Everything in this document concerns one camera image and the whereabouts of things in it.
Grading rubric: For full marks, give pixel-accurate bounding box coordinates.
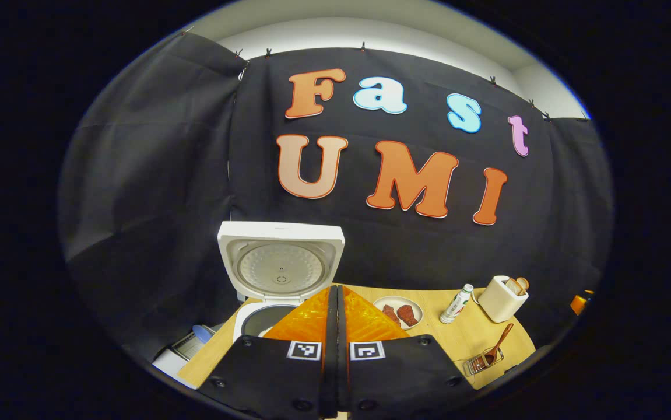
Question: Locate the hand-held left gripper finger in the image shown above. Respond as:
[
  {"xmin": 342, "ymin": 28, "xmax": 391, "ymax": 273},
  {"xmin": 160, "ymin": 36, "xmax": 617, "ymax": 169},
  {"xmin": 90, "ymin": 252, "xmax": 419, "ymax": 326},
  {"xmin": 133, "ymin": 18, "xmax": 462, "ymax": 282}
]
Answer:
[
  {"xmin": 337, "ymin": 285, "xmax": 476, "ymax": 419},
  {"xmin": 198, "ymin": 285, "xmax": 339, "ymax": 419}
]

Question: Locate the brown wooden spoon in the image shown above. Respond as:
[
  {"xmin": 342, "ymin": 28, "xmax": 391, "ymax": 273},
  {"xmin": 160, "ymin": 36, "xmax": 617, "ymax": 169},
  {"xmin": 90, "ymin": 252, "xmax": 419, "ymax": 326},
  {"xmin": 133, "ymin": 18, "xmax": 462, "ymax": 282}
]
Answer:
[{"xmin": 475, "ymin": 323, "xmax": 514, "ymax": 369}]

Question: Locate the white rice cooker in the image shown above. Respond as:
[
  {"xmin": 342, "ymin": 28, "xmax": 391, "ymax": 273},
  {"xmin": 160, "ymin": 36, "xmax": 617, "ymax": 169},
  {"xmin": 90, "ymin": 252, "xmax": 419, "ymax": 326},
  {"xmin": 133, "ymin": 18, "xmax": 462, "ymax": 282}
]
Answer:
[{"xmin": 217, "ymin": 220, "xmax": 346, "ymax": 345}]

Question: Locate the metal wire chopstick holder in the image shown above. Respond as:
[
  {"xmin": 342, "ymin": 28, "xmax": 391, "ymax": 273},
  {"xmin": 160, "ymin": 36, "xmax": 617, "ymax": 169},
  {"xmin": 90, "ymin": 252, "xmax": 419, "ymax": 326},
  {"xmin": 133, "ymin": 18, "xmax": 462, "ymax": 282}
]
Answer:
[{"xmin": 462, "ymin": 345, "xmax": 505, "ymax": 377}]

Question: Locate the white round plate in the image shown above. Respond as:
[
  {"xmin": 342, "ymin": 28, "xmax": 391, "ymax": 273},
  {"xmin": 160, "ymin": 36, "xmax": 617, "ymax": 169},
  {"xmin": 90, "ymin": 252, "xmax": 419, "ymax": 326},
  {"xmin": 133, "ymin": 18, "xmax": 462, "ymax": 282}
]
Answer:
[{"xmin": 373, "ymin": 296, "xmax": 424, "ymax": 331}]

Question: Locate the white toaster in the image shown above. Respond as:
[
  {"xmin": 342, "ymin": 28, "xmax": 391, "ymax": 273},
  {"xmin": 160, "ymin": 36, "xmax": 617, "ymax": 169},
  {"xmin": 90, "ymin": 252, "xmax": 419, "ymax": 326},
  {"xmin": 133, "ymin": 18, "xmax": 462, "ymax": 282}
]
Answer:
[{"xmin": 477, "ymin": 275, "xmax": 529, "ymax": 323}]

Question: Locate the white bottle with green label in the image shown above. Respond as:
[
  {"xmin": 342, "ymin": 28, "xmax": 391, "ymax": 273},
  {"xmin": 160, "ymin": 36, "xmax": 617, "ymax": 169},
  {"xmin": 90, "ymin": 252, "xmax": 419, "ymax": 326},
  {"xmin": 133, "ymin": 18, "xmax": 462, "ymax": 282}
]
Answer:
[{"xmin": 439, "ymin": 283, "xmax": 475, "ymax": 325}]

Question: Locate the white grey device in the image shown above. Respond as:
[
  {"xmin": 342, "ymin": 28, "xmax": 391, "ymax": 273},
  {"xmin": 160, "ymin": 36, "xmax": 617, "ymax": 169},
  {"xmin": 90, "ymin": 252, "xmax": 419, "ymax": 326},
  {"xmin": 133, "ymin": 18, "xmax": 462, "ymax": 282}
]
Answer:
[{"xmin": 152, "ymin": 324, "xmax": 225, "ymax": 387}]

